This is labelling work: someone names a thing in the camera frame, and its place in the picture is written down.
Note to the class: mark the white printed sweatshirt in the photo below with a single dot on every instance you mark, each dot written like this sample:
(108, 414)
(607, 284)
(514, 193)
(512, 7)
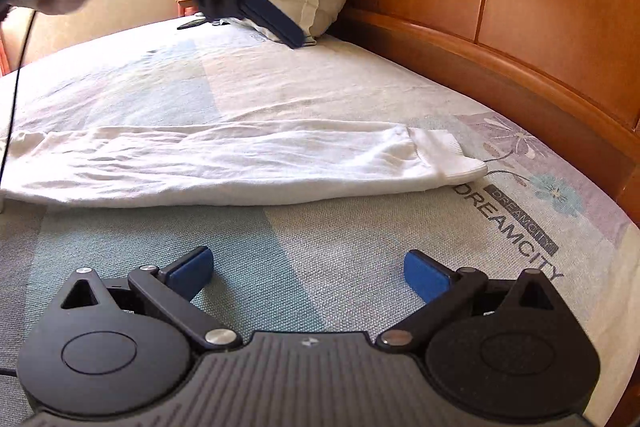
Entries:
(225, 167)

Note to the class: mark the orange striped curtain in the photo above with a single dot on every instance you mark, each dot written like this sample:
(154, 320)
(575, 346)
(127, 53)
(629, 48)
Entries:
(4, 52)

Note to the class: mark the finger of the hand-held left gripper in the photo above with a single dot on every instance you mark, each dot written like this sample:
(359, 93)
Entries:
(275, 22)

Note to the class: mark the dark phone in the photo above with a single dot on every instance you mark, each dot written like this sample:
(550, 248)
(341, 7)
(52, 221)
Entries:
(192, 24)

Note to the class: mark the wooden nightstand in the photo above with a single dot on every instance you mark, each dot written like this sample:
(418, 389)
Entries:
(186, 2)

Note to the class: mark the wooden headboard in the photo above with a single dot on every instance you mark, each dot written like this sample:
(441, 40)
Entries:
(525, 7)

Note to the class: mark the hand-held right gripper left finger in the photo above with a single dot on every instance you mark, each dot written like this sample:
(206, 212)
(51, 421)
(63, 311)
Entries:
(192, 277)

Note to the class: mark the bed with patchwork sheet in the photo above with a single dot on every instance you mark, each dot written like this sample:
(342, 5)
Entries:
(300, 72)

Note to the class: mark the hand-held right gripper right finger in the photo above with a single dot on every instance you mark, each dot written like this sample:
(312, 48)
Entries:
(425, 277)

